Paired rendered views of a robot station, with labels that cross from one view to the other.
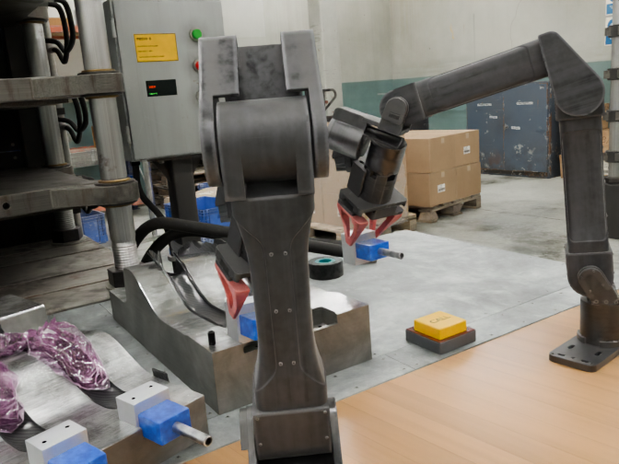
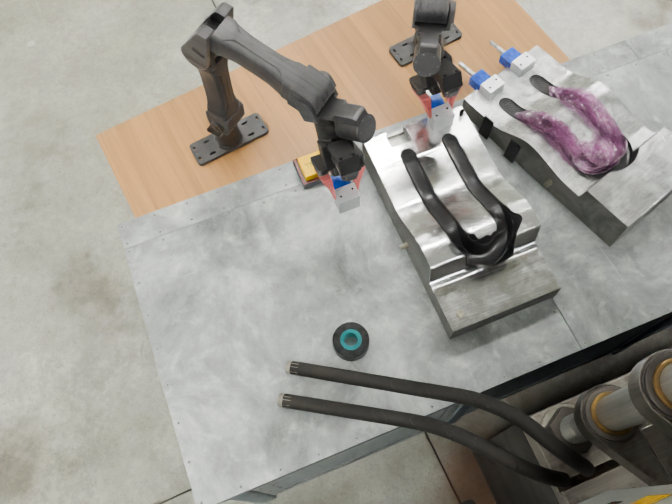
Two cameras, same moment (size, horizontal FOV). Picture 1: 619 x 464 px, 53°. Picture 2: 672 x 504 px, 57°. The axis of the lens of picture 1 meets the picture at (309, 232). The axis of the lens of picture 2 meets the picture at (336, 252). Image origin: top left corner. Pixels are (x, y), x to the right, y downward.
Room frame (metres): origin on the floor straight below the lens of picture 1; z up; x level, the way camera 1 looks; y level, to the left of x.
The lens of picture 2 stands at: (1.71, 0.06, 2.15)
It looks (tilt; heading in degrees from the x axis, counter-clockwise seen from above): 67 degrees down; 196
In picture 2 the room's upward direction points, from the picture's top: 6 degrees counter-clockwise
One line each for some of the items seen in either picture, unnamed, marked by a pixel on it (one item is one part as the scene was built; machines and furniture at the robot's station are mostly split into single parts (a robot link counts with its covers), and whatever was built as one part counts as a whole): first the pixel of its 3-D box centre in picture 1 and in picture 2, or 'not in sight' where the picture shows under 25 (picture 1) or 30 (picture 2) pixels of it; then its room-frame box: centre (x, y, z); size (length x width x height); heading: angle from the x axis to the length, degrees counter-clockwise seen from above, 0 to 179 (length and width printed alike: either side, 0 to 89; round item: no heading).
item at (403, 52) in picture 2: not in sight; (426, 33); (0.50, 0.03, 0.84); 0.20 x 0.07 x 0.08; 130
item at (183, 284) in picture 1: (217, 276); (461, 195); (1.02, 0.16, 0.92); 0.35 x 0.16 x 0.09; 32
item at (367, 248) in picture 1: (376, 249); (338, 180); (1.04, -0.11, 0.94); 0.13 x 0.05 x 0.05; 32
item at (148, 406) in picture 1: (170, 423); (477, 78); (0.65, 0.17, 0.86); 0.13 x 0.05 x 0.05; 49
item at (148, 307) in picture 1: (222, 300); (457, 212); (1.04, 0.16, 0.87); 0.50 x 0.26 x 0.14; 32
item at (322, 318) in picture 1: (316, 326); (397, 140); (0.87, 0.00, 0.87); 0.05 x 0.05 x 0.04; 32
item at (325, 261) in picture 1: (325, 268); (351, 341); (1.36, -0.03, 0.82); 0.08 x 0.08 x 0.04
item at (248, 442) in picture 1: (290, 441); not in sight; (0.51, 0.03, 0.90); 0.09 x 0.06 x 0.06; 93
